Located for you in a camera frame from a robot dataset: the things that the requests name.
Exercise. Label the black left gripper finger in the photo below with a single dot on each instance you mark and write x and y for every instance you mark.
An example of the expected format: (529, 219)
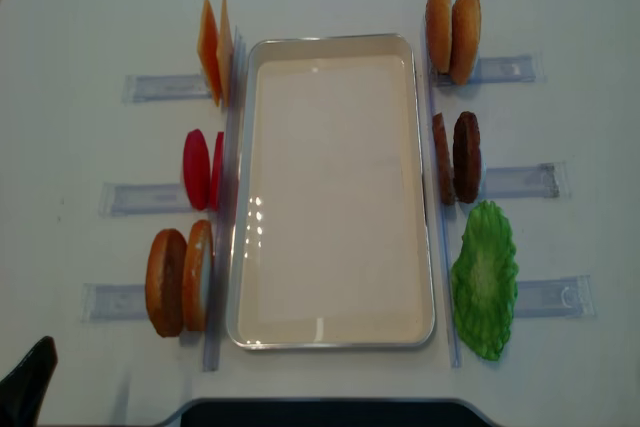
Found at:
(24, 388)

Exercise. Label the brown bun slice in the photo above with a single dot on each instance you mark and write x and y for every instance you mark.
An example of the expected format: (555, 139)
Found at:
(196, 276)
(163, 282)

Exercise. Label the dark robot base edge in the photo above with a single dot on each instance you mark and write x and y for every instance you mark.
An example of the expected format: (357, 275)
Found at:
(329, 413)

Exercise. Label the red tomato slice outer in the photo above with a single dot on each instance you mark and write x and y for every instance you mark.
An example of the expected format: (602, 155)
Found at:
(196, 172)

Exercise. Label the red tomato slice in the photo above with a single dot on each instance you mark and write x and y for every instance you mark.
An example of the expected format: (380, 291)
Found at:
(217, 170)
(196, 172)

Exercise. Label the red tomato slice inner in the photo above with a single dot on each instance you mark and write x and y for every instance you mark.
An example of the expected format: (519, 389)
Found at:
(217, 170)

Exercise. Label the orange cheese slice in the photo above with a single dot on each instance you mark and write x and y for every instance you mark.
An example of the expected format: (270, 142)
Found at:
(207, 51)

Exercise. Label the yellow cheese slice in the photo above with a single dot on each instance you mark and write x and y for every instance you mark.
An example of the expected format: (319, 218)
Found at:
(224, 54)

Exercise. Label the thin brown meat patty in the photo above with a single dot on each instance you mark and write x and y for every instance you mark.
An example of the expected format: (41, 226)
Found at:
(445, 175)

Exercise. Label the green lettuce leaf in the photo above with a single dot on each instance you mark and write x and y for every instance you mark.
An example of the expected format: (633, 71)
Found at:
(484, 284)

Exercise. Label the dark brown meat patty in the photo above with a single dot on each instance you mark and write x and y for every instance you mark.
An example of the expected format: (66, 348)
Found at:
(467, 161)

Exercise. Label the long clear strip left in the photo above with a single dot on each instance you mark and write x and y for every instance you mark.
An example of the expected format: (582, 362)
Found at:
(225, 217)

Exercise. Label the long clear strip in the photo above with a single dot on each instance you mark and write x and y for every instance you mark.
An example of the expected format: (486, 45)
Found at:
(225, 217)
(440, 213)

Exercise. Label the white rectangular metal tray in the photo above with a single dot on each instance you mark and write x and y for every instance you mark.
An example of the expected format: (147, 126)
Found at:
(331, 246)

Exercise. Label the long clear strip right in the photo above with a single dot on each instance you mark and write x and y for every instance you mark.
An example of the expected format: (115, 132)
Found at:
(440, 213)

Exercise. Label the golden bun slice top right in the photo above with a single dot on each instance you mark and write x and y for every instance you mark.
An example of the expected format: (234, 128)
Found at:
(439, 33)

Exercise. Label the golden bun slice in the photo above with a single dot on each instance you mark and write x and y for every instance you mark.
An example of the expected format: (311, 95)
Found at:
(466, 34)
(439, 33)

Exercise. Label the golden bun slice right rear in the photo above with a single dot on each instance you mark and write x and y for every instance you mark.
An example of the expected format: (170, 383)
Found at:
(466, 34)

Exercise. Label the clear holder rail left bun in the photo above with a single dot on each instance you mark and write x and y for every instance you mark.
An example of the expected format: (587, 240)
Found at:
(108, 303)

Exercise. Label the clear holder rail bun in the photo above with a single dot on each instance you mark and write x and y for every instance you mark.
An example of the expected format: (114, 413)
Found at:
(521, 68)
(108, 303)

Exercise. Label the clear holder rail tomato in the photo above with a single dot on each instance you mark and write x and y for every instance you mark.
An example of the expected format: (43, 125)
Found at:
(119, 200)

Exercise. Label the clear holder rail cheese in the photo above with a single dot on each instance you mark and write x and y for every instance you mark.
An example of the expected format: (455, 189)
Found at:
(148, 88)

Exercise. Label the clear holder rail lettuce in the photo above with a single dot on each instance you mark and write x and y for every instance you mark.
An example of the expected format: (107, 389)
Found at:
(568, 297)

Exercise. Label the clear holder rail patty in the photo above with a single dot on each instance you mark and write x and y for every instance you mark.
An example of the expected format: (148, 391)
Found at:
(544, 180)

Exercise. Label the clear holder rail right bun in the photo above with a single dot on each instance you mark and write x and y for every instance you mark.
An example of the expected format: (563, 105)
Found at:
(521, 68)

